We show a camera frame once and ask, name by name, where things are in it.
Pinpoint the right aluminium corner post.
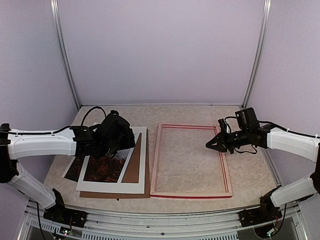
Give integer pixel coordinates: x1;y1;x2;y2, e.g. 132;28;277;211
241;0;272;109

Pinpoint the brown cardboard backing board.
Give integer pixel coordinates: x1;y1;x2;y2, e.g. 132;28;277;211
79;128;152;199

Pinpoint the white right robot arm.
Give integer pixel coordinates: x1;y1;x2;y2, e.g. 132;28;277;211
205;119;320;222

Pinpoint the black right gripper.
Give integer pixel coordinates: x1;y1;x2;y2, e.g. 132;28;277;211
206;127;250;154

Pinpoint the white photo mat board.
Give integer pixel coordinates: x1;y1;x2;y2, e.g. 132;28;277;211
75;121;148;195

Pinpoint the aluminium corner post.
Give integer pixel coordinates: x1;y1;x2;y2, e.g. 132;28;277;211
241;0;272;109
49;0;82;111

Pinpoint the red forest photo print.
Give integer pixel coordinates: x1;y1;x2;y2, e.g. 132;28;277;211
63;150;130;183

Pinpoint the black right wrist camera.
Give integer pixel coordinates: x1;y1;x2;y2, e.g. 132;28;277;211
235;107;260;132

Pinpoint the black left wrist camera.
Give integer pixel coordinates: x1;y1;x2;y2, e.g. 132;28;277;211
98;110;130;141

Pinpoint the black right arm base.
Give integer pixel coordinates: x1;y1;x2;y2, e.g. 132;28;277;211
238;196;283;227

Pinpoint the aluminium front rail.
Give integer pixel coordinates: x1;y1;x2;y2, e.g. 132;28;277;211
17;200;309;240

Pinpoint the left aluminium corner post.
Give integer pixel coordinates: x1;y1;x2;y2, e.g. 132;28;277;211
49;0;82;111

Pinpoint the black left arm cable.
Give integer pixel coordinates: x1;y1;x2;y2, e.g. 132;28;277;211
81;106;108;127

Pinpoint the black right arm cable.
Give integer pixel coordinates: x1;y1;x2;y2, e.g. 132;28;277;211
257;120;320;140

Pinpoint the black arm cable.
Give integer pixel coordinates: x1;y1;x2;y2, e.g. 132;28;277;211
257;120;320;140
81;106;108;127

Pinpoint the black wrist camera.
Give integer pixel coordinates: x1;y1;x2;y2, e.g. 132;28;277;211
235;107;260;132
98;110;130;141

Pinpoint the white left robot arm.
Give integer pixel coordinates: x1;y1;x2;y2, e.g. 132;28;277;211
0;123;136;223

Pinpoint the light wood picture frame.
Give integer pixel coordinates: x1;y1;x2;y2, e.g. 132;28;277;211
150;123;233;200

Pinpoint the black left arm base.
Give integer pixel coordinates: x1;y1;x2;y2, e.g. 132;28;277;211
43;188;88;228

